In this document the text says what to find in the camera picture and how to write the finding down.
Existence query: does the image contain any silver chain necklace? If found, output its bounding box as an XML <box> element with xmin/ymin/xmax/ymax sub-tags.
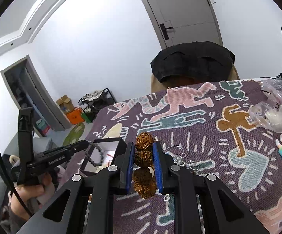
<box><xmin>164</xmin><ymin>146</ymin><xmax>200</xmax><ymax>171</ymax></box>

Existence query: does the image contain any grey open closet doorway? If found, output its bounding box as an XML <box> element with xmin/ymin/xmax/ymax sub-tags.
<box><xmin>1</xmin><ymin>56</ymin><xmax>72</xmax><ymax>137</ymax></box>

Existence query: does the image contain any brown walnut bead bracelet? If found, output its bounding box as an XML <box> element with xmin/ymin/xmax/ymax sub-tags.
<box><xmin>132</xmin><ymin>131</ymin><xmax>158</xmax><ymax>199</ymax></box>

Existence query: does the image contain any grey room door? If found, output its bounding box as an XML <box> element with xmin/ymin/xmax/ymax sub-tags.
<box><xmin>142</xmin><ymin>0</ymin><xmax>223</xmax><ymax>49</ymax></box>

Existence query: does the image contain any black shoe rack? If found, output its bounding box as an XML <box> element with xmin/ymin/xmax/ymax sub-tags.
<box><xmin>78</xmin><ymin>88</ymin><xmax>116</xmax><ymax>122</ymax></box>

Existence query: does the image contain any black door handle lock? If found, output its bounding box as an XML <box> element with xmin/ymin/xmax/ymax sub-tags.
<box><xmin>160</xmin><ymin>23</ymin><xmax>173</xmax><ymax>40</ymax></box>

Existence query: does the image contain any clear plastic bag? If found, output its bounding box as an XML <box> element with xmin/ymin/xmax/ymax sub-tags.
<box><xmin>248</xmin><ymin>79</ymin><xmax>282</xmax><ymax>133</ymax></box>

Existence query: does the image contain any dark bead bracelet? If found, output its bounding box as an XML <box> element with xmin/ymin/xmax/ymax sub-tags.
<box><xmin>83</xmin><ymin>140</ymin><xmax>105</xmax><ymax>168</ymax></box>

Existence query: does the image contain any purple patterned woven blanket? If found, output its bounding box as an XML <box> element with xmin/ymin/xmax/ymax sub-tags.
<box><xmin>79</xmin><ymin>81</ymin><xmax>282</xmax><ymax>233</ymax></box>

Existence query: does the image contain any person's left hand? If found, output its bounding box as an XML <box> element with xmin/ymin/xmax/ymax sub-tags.
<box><xmin>10</xmin><ymin>173</ymin><xmax>52</xmax><ymax>221</ymax></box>

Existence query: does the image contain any black open jewelry box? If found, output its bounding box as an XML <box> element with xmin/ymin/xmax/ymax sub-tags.
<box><xmin>80</xmin><ymin>137</ymin><xmax>127</xmax><ymax>176</ymax></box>

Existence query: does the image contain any orange paper bag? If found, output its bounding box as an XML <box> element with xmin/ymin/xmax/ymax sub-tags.
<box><xmin>66</xmin><ymin>108</ymin><xmax>85</xmax><ymax>125</ymax></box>

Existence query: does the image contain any brown cardboard box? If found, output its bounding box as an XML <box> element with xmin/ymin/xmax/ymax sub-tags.
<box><xmin>56</xmin><ymin>95</ymin><xmax>74</xmax><ymax>114</ymax></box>

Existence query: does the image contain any green leaf floor mat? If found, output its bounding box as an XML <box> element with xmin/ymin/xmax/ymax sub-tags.
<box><xmin>62</xmin><ymin>123</ymin><xmax>85</xmax><ymax>146</ymax></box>

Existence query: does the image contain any grey sofa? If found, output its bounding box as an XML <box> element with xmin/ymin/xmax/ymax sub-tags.
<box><xmin>0</xmin><ymin>135</ymin><xmax>57</xmax><ymax>209</ymax></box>

